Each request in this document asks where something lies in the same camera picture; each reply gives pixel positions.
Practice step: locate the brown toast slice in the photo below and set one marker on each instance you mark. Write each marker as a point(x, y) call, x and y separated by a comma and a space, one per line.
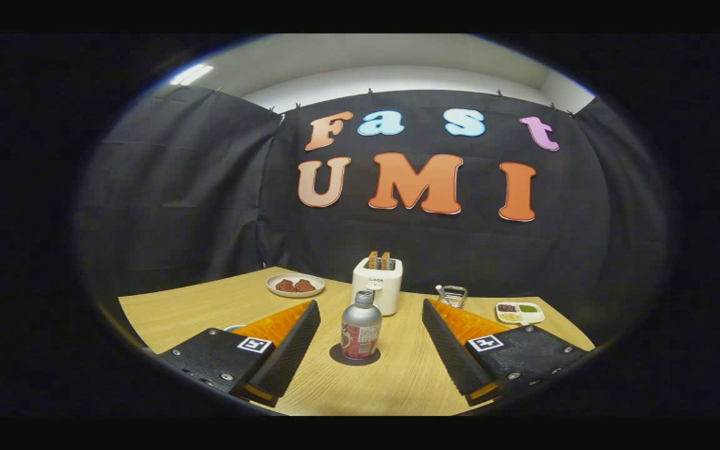
point(385, 260)
point(372, 260)

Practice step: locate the white oval plate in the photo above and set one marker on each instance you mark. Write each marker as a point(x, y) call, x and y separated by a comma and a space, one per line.
point(272, 290)

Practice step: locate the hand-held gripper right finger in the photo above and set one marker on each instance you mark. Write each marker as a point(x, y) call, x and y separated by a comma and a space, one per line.
point(454, 356)

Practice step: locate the red meat piece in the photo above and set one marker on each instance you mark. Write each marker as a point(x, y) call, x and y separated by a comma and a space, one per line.
point(305, 286)
point(285, 286)

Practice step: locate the silver bottle with red label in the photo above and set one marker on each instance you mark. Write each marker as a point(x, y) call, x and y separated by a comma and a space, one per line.
point(361, 325)

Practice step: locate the white toaster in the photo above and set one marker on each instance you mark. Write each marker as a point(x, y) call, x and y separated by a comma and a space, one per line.
point(391, 287)

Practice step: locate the dark brown round coaster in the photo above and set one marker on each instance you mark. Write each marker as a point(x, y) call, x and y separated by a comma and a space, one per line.
point(335, 356)

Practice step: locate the white divided condiment dish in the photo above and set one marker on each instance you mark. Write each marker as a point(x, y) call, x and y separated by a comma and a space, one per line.
point(538, 315)

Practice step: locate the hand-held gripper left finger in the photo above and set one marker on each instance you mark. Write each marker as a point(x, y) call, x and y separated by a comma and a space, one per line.
point(285, 359)

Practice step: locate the wooden table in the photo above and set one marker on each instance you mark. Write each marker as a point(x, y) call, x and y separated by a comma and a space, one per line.
point(397, 381)

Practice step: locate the ceiling light panel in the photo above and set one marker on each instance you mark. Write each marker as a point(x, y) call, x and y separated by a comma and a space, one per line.
point(191, 74)

